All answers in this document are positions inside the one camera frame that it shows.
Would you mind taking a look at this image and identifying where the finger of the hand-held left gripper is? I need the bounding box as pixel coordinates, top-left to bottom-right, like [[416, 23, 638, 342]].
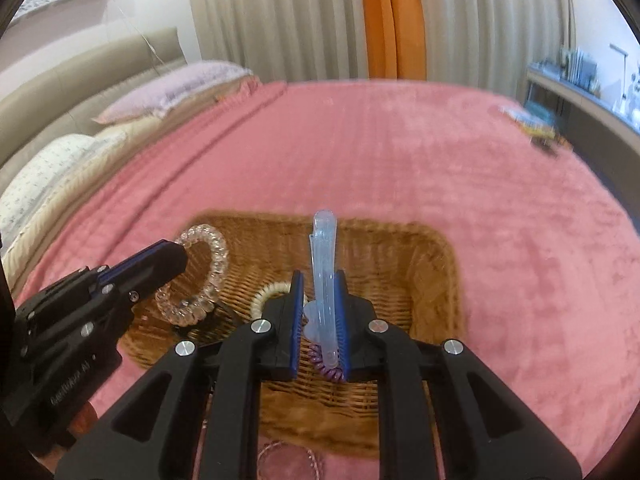
[[92, 241, 190, 306]]

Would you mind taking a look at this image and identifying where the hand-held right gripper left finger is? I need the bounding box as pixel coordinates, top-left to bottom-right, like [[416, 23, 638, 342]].
[[54, 270, 307, 480]]

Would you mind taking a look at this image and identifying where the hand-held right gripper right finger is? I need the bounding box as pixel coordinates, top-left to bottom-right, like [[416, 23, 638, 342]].
[[334, 269, 584, 480]]

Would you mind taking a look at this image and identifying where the light blue hair clip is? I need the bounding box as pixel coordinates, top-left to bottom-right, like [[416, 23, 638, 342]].
[[303, 210, 346, 367]]

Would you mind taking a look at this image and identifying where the woven wicker basket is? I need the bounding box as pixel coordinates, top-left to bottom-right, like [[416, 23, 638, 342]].
[[119, 210, 465, 460]]

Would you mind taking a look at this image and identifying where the clear spiral hair tie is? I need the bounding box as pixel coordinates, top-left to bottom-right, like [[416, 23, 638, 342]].
[[154, 225, 230, 325]]

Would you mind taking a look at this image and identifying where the white patterned pillow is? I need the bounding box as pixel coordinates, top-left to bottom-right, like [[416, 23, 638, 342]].
[[0, 133, 117, 256]]

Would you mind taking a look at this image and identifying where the pink blanket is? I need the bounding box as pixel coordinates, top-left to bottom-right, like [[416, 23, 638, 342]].
[[14, 80, 640, 480]]

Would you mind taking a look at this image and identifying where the lilac pillow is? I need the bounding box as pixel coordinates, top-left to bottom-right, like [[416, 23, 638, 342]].
[[93, 60, 255, 125]]

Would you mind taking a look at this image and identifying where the beige upholstered headboard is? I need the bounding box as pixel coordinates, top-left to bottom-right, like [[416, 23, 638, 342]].
[[0, 26, 187, 181]]

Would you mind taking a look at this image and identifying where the stack of books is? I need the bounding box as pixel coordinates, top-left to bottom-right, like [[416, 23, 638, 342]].
[[500, 100, 559, 140]]

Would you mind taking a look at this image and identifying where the beige curtain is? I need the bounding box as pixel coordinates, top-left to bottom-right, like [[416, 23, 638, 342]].
[[185, 0, 576, 96]]

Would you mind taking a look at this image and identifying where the orange curtain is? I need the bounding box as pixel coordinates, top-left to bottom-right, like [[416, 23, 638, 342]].
[[358, 0, 427, 81]]

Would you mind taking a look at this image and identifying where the grey curved desk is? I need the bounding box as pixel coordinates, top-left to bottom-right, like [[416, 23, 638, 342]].
[[526, 66, 640, 221]]

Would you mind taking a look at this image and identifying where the row of standing books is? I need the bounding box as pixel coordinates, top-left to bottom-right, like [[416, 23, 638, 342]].
[[558, 46, 601, 94]]

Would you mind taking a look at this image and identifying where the white desk lamp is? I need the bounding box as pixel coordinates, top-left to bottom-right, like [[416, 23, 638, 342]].
[[608, 43, 632, 109]]

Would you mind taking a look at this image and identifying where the cream hair tie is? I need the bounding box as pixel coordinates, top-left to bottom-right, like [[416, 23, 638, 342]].
[[250, 281, 294, 322]]

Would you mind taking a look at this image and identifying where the purple spiral hair tie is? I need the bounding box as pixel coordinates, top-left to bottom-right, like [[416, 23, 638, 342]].
[[307, 343, 347, 383]]

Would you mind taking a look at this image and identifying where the pink spiral hair tie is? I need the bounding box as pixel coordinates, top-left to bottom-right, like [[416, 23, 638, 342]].
[[257, 439, 318, 480]]

